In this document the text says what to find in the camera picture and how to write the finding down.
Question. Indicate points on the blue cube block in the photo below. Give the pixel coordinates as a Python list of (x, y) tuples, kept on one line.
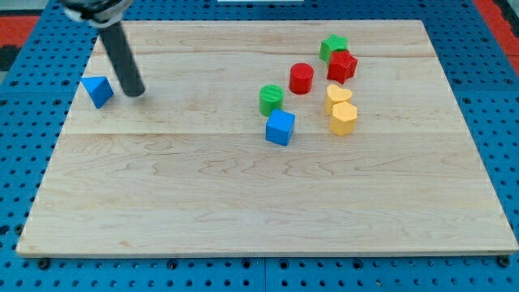
[(280, 127)]

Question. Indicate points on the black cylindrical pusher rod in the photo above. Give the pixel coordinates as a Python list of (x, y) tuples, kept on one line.
[(121, 57)]

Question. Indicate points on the yellow hexagon block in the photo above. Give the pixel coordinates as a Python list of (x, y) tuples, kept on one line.
[(344, 118)]

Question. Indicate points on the blue triangle block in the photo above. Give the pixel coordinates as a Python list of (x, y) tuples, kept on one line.
[(99, 89)]

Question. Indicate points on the green star block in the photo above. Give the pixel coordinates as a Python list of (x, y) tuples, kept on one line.
[(333, 43)]

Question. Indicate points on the yellow heart block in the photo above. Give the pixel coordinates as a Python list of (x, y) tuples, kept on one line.
[(335, 94)]

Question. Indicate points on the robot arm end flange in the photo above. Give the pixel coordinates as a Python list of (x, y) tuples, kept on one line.
[(99, 13)]

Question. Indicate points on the red star block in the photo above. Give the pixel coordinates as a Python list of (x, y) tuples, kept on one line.
[(342, 66)]

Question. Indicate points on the red cylinder block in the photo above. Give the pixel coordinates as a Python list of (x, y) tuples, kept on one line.
[(301, 78)]

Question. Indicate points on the green cylinder block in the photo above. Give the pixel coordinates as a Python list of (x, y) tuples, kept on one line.
[(271, 98)]

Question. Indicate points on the wooden board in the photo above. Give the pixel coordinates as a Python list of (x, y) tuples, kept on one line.
[(185, 170)]

